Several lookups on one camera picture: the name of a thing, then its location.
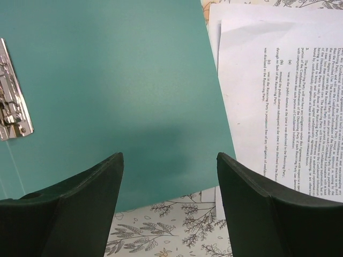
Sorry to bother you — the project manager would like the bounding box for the printed paper stack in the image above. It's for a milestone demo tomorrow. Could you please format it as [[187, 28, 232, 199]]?
[[200, 2, 343, 223]]

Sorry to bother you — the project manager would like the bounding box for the floral patterned table mat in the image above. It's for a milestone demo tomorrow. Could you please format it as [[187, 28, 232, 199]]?
[[105, 1, 342, 256]]

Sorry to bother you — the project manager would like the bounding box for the teal plastic folder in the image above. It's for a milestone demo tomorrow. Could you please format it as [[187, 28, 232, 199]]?
[[1, 1, 234, 212]]

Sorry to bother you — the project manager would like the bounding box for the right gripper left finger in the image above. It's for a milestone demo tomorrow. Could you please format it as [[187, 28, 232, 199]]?
[[1, 153, 124, 256]]

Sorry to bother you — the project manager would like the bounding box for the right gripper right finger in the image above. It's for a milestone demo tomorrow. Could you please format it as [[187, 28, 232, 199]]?
[[217, 153, 342, 256]]

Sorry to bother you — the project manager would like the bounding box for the silver folder clip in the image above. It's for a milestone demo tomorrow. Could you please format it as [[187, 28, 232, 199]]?
[[1, 38, 34, 141]]

